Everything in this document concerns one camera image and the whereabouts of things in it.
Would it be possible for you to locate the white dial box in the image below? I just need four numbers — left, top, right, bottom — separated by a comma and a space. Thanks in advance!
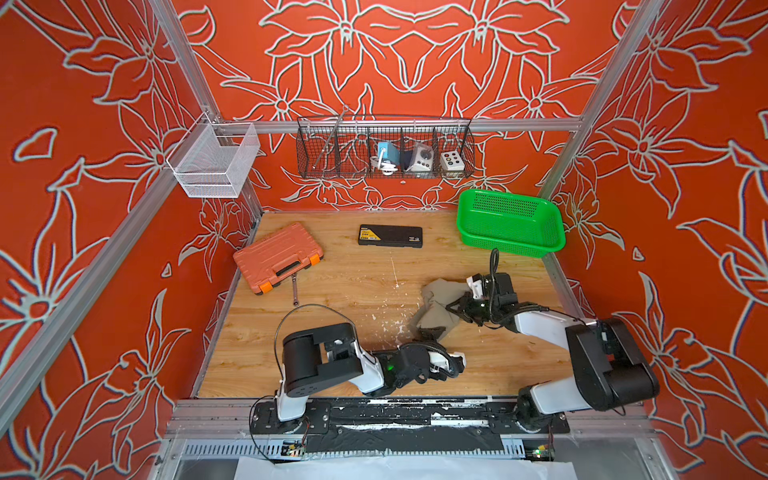
404, 143, 435, 174

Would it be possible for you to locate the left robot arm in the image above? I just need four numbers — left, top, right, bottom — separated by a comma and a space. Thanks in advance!
276, 323, 466, 422

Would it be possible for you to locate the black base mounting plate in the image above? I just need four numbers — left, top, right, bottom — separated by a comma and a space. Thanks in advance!
248, 397, 570, 460

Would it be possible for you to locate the white button box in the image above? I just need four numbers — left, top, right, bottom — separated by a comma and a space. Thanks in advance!
440, 150, 465, 178

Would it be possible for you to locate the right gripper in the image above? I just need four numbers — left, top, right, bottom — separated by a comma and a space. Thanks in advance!
444, 292, 500, 328

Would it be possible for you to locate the black flat case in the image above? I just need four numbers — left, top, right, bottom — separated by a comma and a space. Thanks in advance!
357, 224, 423, 248

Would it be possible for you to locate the clear plastic wall bin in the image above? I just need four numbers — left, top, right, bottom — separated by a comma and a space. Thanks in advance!
167, 124, 261, 199

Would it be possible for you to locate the green plastic basket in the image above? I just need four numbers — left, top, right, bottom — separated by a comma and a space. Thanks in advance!
456, 189, 566, 259

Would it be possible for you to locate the orange tool case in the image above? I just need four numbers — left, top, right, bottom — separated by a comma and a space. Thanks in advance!
233, 222, 324, 295

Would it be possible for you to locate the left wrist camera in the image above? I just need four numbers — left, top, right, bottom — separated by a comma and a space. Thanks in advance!
429, 350, 449, 370

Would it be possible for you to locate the blue white device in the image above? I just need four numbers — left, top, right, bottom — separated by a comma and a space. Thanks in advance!
369, 141, 400, 176

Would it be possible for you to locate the khaki skirt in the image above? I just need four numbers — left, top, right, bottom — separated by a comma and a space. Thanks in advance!
411, 279, 470, 342

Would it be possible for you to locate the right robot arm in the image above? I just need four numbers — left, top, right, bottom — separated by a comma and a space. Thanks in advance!
446, 273, 660, 433

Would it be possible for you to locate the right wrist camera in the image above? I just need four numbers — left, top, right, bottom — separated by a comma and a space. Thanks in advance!
466, 274, 487, 301

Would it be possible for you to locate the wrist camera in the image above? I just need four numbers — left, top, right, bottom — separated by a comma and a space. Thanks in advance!
466, 274, 487, 301
429, 350, 449, 370

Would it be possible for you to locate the black wire wall basket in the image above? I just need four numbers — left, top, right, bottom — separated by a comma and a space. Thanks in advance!
296, 114, 476, 180

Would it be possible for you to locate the small metal wrench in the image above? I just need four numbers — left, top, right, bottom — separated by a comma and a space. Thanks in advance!
291, 274, 300, 307

